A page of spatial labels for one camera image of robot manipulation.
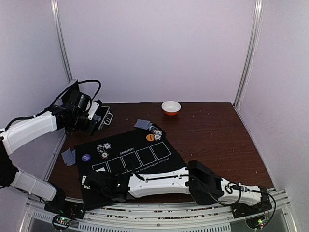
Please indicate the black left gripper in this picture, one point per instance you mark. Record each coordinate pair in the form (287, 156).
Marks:
(91, 129)

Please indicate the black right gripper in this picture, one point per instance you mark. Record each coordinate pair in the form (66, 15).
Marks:
(87, 180)

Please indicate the purple small blind button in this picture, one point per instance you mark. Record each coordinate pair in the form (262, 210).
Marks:
(86, 158)

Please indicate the blue patterned playing card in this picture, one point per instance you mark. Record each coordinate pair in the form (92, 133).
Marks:
(67, 153)
(71, 160)
(143, 124)

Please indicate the poker chip pile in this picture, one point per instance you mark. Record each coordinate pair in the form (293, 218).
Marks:
(156, 132)
(102, 150)

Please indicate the orange big blind button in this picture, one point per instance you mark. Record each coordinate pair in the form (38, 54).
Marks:
(150, 137)

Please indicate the grey playing card deck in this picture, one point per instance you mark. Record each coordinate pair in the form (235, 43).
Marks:
(96, 118)

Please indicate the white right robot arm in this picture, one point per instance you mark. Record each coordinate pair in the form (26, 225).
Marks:
(204, 186)

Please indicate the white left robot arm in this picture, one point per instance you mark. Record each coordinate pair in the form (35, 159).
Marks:
(23, 134)

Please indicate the aluminium poker chip case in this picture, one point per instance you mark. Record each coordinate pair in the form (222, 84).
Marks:
(95, 107)

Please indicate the black poker play mat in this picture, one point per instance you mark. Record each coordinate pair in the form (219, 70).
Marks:
(130, 152)

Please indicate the white and red bowl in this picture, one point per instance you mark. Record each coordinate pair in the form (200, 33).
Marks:
(171, 108)

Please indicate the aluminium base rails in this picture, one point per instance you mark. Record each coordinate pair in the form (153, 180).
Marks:
(182, 217)

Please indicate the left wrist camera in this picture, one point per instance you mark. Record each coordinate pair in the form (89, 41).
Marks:
(77, 102)

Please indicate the left aluminium frame post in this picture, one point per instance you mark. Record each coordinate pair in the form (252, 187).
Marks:
(61, 42)

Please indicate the aluminium frame post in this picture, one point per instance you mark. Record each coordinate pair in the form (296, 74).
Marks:
(257, 16)
(61, 42)

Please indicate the right aluminium frame post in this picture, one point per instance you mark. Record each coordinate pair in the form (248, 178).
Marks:
(257, 16)

